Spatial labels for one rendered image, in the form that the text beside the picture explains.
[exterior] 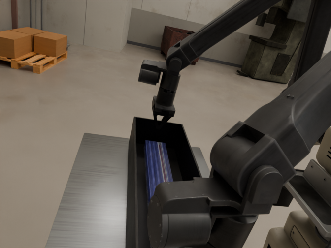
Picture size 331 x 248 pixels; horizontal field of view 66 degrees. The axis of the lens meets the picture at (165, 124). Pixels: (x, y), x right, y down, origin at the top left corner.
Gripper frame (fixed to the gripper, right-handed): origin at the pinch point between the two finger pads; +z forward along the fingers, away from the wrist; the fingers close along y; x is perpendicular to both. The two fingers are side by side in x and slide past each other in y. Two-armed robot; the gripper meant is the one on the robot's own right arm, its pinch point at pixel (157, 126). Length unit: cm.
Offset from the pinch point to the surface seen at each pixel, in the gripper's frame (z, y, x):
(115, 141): 10.4, -3.2, -13.2
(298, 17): -67, -474, 335
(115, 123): 92, -171, -11
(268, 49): 13, -502, 315
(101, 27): 53, -519, -65
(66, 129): 93, -145, -55
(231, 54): 59, -616, 281
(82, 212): 10.2, 31.2, -19.3
